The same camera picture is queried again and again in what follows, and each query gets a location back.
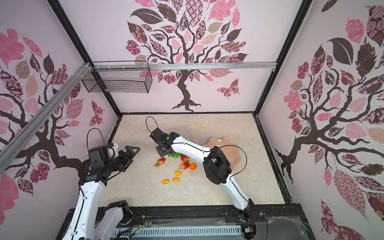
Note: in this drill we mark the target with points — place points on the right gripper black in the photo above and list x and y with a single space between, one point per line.
160 143

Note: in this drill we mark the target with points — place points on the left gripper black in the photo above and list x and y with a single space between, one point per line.
127 158

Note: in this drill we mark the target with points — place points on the green grape bunch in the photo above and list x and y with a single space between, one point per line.
175 155

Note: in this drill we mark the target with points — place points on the pink petal-shaped fruit bowl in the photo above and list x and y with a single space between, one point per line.
231 153

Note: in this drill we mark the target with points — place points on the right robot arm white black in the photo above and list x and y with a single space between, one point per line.
216 166

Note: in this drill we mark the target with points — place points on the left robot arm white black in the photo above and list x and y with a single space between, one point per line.
104 161

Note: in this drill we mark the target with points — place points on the strawberry lone left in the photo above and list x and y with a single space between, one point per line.
160 162

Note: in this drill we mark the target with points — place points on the strawberry centre upper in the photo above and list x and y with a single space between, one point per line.
185 159

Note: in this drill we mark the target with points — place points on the strawberry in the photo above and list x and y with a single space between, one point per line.
185 159
184 166

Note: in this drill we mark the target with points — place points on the strawberry centre lower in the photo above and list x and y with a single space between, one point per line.
184 166

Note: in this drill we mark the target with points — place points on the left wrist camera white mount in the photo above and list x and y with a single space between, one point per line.
112 150

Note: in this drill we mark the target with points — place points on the black wire basket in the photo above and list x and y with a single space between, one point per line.
119 77

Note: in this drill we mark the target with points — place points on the white slotted cable duct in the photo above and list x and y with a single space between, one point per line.
173 233

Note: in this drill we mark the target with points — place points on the aluminium rail back wall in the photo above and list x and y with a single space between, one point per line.
198 66

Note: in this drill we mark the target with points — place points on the aluminium rail wall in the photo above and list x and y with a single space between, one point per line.
12 149
198 66

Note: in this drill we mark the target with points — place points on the aluminium rail left wall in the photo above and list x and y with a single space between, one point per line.
12 149

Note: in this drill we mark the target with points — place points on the black base frame rail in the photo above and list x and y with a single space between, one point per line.
270 222

